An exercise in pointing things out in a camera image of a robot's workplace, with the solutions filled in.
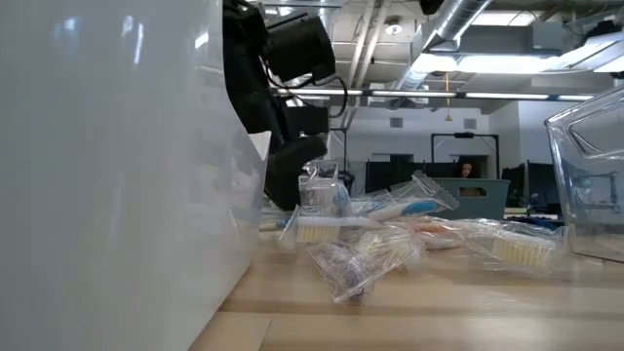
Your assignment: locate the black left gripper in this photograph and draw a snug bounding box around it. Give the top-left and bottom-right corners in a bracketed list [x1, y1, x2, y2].
[228, 13, 337, 212]

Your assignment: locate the long ceiling light bar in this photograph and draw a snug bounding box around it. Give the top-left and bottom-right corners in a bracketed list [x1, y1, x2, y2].
[277, 86, 599, 101]

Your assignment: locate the yellow hanging pendant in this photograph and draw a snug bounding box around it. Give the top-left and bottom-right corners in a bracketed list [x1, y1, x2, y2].
[443, 72, 453, 123]

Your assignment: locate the person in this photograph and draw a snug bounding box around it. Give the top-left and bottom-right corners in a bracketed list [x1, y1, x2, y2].
[456, 159, 483, 180]

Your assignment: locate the round ceiling lamp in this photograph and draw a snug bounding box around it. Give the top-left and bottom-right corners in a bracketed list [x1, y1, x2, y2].
[383, 15, 404, 36]

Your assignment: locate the white plastic bin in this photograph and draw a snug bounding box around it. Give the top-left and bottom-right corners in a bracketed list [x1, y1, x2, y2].
[0, 0, 270, 351]

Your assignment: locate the teal plastic basket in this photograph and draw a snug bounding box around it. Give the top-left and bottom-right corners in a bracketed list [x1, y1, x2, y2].
[431, 177, 512, 221]

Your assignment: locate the bright ceiling light panel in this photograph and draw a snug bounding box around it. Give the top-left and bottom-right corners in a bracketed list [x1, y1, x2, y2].
[470, 10, 537, 28]
[413, 51, 557, 75]

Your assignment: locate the dark background equipment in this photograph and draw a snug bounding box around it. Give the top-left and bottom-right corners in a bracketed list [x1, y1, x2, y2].
[500, 161, 562, 218]

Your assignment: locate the large clear plastic bin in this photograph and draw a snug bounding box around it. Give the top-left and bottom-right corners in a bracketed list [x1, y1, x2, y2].
[544, 85, 624, 265]

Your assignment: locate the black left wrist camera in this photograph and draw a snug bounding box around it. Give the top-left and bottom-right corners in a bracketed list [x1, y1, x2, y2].
[281, 104, 331, 138]

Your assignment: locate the black left wrist camera cable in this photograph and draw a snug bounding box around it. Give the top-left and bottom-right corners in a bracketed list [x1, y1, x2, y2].
[327, 75, 350, 121]

